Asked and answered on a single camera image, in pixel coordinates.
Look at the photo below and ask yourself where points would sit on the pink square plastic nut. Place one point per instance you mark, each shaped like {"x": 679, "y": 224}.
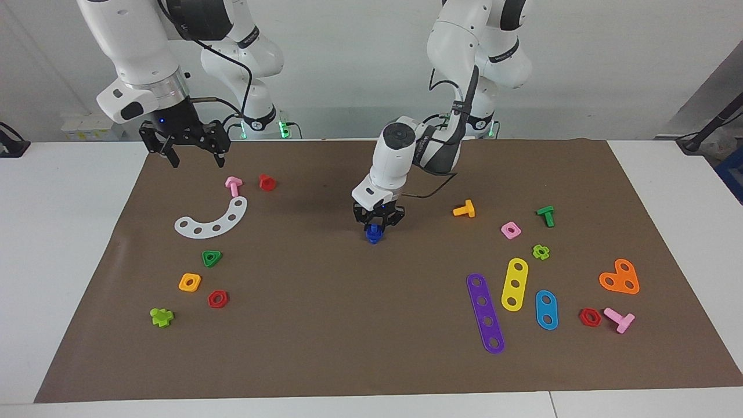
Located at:
{"x": 516, "y": 234}

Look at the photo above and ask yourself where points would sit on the orange square plastic nut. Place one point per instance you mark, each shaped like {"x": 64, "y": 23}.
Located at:
{"x": 183, "y": 278}

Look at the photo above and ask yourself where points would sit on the brown paper table mat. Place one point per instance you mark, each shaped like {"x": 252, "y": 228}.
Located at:
{"x": 348, "y": 319}

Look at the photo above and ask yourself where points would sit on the blue two-hole plastic strip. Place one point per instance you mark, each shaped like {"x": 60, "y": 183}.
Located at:
{"x": 546, "y": 310}

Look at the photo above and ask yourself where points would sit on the light green cross-shaped nut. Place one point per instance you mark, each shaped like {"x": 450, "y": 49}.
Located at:
{"x": 545, "y": 253}

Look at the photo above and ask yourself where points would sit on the red hexagonal plastic nut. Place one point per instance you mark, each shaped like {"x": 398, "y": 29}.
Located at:
{"x": 224, "y": 301}
{"x": 598, "y": 319}

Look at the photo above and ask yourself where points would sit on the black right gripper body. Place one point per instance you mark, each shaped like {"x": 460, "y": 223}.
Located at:
{"x": 186, "y": 133}

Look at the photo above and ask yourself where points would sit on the green triangular plastic nut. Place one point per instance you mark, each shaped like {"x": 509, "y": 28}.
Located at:
{"x": 218, "y": 254}

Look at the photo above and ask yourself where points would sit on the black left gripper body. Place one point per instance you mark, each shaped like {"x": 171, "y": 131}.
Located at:
{"x": 380, "y": 213}

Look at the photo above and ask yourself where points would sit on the yellow three-hole plastic strip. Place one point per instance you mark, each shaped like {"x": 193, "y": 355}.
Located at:
{"x": 516, "y": 276}

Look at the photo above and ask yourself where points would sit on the blue plastic crate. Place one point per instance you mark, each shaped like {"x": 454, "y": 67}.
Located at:
{"x": 732, "y": 174}

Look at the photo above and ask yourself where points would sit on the red hex-head plastic screw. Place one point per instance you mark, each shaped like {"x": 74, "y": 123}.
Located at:
{"x": 267, "y": 182}

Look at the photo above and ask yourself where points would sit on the black clamp device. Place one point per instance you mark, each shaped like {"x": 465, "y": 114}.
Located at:
{"x": 14, "y": 150}

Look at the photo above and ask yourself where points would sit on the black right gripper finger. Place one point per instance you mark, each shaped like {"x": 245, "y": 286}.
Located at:
{"x": 173, "y": 157}
{"x": 220, "y": 158}

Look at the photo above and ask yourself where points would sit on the dark green plastic screw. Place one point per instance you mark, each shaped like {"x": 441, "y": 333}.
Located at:
{"x": 547, "y": 216}

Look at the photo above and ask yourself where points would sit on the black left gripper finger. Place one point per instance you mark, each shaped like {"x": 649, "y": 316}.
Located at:
{"x": 383, "y": 224}
{"x": 369, "y": 224}

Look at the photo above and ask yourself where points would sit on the light green cross-head screw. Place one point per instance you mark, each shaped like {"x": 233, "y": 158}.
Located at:
{"x": 161, "y": 318}

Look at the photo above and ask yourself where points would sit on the white plastic box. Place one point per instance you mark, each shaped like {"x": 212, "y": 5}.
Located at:
{"x": 81, "y": 129}

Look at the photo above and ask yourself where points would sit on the pink plastic screw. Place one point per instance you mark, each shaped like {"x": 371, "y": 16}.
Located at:
{"x": 233, "y": 186}
{"x": 622, "y": 322}

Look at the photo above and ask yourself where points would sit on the purple four-hole plastic strip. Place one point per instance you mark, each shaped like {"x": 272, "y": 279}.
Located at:
{"x": 484, "y": 311}

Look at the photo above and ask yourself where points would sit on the black stand pole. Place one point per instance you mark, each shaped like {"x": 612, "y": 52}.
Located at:
{"x": 705, "y": 130}

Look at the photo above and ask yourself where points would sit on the orange-yellow plastic screw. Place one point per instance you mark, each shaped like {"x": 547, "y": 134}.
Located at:
{"x": 468, "y": 209}

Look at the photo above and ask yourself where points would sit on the white curved five-hole plate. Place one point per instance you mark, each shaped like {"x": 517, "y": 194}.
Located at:
{"x": 207, "y": 230}

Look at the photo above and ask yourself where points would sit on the orange three-hole angled plate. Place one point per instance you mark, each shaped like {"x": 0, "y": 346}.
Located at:
{"x": 619, "y": 277}

